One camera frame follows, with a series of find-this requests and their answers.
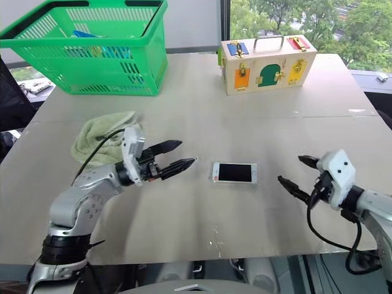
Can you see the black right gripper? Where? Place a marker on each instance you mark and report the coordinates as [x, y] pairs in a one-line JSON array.
[[324, 186]]

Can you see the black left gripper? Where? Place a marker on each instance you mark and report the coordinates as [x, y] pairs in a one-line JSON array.
[[148, 168]]

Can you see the white smartphone with black screen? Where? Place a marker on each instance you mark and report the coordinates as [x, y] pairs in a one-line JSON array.
[[234, 172]]

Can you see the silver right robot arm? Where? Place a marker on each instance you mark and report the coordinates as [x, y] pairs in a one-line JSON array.
[[376, 202]]

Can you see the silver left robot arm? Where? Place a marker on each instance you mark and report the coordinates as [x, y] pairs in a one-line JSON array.
[[70, 205]]

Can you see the light green towel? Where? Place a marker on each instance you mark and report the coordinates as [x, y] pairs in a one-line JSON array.
[[101, 128]]

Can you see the green plastic shopping basket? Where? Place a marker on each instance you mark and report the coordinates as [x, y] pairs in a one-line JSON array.
[[92, 82]]

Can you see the grey rounded shape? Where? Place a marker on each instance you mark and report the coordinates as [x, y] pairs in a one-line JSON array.
[[173, 271]]

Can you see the dark window ledge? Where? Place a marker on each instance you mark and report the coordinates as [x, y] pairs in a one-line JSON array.
[[373, 82]]

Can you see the small white grey object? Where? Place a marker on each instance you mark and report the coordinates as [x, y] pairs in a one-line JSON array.
[[381, 76]]

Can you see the wooden lock box toy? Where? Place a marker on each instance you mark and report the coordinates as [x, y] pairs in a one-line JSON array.
[[269, 52]]

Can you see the white electronic board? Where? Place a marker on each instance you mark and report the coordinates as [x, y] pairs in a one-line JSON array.
[[38, 86]]

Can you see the blue package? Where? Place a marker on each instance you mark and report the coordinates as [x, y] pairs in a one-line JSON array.
[[82, 33]]

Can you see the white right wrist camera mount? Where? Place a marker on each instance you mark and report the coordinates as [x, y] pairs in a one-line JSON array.
[[340, 171]]

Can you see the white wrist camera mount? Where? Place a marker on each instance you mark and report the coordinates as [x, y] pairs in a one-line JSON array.
[[340, 171], [130, 144]]

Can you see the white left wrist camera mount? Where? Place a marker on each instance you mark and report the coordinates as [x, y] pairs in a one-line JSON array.
[[130, 144]]

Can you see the black window frame post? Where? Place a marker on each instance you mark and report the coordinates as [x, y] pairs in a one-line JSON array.
[[225, 21]]

